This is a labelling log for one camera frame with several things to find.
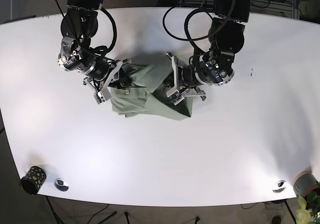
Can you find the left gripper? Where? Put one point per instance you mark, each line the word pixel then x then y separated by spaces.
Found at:
pixel 183 79

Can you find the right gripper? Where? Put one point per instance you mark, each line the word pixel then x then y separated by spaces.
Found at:
pixel 103 73

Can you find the green T-shirt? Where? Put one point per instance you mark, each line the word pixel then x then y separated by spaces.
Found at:
pixel 147 92

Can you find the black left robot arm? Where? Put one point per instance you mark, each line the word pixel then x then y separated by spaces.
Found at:
pixel 212 67

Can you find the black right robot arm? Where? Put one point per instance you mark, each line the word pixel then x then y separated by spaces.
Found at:
pixel 79 25

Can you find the left silver table grommet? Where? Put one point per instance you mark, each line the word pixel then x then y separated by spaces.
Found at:
pixel 61 185

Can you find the silver table grommet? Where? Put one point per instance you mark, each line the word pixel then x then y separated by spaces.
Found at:
pixel 279 187
pixel 61 185

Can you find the right silver table grommet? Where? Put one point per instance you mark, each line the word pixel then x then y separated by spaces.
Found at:
pixel 279 187

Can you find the black gold spotted cup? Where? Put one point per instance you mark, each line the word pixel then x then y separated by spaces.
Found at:
pixel 33 180

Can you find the grey plant pot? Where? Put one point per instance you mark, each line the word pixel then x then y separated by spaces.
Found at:
pixel 305 183

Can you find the left brown shoe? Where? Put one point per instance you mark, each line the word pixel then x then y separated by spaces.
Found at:
pixel 276 220

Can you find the green plant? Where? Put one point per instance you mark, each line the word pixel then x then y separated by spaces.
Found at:
pixel 309 209

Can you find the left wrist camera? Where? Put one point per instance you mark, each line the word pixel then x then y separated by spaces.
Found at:
pixel 175 97

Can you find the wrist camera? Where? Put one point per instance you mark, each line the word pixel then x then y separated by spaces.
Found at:
pixel 102 96
pixel 175 97

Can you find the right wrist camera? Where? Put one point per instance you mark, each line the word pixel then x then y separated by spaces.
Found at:
pixel 102 96

